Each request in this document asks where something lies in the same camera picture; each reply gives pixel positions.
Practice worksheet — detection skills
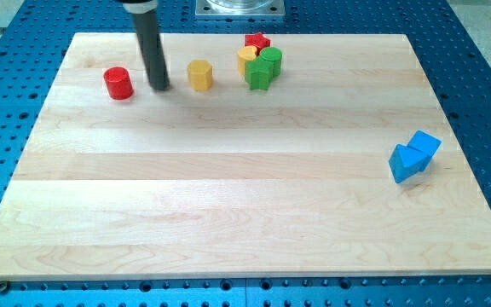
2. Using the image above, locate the light wooden board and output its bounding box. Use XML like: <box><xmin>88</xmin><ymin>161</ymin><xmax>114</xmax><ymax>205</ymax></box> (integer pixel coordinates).
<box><xmin>0</xmin><ymin>32</ymin><xmax>491</xmax><ymax>281</ymax></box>

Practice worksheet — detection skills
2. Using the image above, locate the green star block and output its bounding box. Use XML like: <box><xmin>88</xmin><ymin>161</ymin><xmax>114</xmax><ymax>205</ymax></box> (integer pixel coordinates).
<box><xmin>245</xmin><ymin>57</ymin><xmax>274</xmax><ymax>90</ymax></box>

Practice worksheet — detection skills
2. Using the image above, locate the yellow hexagon block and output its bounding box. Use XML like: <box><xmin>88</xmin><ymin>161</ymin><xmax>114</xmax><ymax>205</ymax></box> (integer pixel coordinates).
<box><xmin>187</xmin><ymin>60</ymin><xmax>213</xmax><ymax>91</ymax></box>

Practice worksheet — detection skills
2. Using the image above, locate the yellow heart block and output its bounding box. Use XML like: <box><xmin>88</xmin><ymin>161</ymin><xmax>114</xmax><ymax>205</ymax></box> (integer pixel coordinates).
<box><xmin>237</xmin><ymin>45</ymin><xmax>257</xmax><ymax>76</ymax></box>

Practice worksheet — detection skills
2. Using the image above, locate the green cylinder block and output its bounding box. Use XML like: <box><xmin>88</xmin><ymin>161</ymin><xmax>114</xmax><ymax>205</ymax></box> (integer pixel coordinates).
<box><xmin>259</xmin><ymin>47</ymin><xmax>283</xmax><ymax>77</ymax></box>

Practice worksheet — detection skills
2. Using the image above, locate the red star block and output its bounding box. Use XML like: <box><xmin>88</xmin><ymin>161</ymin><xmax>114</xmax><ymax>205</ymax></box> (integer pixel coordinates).
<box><xmin>244</xmin><ymin>32</ymin><xmax>271</xmax><ymax>55</ymax></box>

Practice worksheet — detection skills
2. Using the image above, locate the red cylinder block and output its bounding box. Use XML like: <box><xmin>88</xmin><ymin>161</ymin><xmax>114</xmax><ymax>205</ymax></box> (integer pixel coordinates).
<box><xmin>103</xmin><ymin>67</ymin><xmax>134</xmax><ymax>100</ymax></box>

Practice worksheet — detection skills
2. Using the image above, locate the blue triangle block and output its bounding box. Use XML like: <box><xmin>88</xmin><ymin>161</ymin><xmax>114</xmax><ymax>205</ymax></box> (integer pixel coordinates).
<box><xmin>389</xmin><ymin>144</ymin><xmax>430</xmax><ymax>183</ymax></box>

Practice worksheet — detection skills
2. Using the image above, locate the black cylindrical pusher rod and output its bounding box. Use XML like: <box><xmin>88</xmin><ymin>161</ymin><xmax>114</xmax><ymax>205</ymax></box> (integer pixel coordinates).
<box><xmin>118</xmin><ymin>0</ymin><xmax>170</xmax><ymax>91</ymax></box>

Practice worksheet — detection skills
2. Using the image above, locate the blue cube block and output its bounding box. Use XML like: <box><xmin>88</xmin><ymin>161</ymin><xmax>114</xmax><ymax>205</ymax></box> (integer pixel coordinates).
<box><xmin>407</xmin><ymin>130</ymin><xmax>442</xmax><ymax>157</ymax></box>

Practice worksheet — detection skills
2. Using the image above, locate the blue perforated table plate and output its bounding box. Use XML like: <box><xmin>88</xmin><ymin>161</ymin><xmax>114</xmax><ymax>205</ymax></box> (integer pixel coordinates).
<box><xmin>0</xmin><ymin>0</ymin><xmax>491</xmax><ymax>306</ymax></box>

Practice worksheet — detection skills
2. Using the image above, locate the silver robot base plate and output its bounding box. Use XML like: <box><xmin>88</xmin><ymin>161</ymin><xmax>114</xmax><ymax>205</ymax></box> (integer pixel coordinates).
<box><xmin>195</xmin><ymin>0</ymin><xmax>285</xmax><ymax>17</ymax></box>

